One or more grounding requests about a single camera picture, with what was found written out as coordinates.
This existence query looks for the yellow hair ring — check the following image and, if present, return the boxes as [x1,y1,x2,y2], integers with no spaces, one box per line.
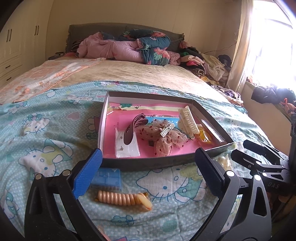
[215,153,233,173]
[196,130,212,144]

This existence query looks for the pile of clothes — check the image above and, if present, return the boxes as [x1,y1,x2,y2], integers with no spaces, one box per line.
[179,41,232,87]

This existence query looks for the cream hair claw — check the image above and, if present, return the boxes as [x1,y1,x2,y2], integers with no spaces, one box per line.
[178,106,200,139]

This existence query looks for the orange spiral hair tie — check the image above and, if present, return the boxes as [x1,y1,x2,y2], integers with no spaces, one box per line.
[94,190,153,211]

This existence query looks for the white card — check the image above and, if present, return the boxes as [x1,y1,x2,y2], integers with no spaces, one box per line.
[115,128,141,158]

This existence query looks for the pink quilt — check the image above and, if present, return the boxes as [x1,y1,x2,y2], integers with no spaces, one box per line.
[77,32,183,66]

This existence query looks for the dark blue floral quilt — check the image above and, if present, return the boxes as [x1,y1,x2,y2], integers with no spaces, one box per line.
[100,29,181,66]

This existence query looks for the cream window sill bench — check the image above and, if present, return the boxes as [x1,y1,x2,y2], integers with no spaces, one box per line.
[241,81,296,149]

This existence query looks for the small blue plastic box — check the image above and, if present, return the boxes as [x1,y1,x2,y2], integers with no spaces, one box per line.
[91,168,122,192]

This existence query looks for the cream wardrobe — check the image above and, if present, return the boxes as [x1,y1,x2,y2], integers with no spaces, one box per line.
[0,0,55,93]

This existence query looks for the pale yellow bedsheet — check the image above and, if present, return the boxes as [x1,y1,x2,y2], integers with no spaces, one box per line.
[46,57,232,103]

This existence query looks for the striped pillow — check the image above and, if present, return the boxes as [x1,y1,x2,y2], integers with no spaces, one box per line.
[70,40,82,53]

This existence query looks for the long clear plastic packet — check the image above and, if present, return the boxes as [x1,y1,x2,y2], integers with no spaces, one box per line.
[201,119,226,143]

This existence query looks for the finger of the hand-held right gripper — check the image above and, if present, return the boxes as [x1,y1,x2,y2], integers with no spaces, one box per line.
[243,140,289,163]
[231,149,286,173]

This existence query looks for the bright window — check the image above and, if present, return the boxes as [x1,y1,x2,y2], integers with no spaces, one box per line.
[245,0,296,90]

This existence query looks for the purple clothes heap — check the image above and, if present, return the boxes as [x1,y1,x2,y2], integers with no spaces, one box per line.
[211,85,244,106]

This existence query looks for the dark clothes on sill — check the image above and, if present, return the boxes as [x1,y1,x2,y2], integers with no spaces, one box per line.
[251,85,296,105]

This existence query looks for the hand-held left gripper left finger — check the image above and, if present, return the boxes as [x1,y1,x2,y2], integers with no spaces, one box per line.
[24,147,104,241]

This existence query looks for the dark red hair claw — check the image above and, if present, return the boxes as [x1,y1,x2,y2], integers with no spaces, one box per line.
[124,113,148,149]

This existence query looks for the peach floral blanket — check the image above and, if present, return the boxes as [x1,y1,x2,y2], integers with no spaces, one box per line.
[0,58,107,105]

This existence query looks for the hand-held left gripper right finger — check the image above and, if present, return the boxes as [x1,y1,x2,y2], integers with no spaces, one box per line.
[192,147,272,241]

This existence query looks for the grey padded headboard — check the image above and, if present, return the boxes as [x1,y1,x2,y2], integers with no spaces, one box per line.
[65,23,185,54]

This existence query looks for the cartoon cat blanket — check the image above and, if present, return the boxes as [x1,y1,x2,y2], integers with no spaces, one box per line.
[0,81,281,241]

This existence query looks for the lace bow hair clip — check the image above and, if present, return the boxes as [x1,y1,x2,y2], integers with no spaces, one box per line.
[135,119,188,157]

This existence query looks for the nightstand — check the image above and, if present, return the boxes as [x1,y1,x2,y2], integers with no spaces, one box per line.
[47,52,68,61]

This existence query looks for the cream curtain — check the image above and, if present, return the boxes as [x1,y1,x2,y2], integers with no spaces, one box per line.
[228,0,255,93]

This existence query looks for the dark grey shallow cardboard box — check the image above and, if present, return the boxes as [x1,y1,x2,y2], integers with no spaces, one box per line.
[97,91,234,172]

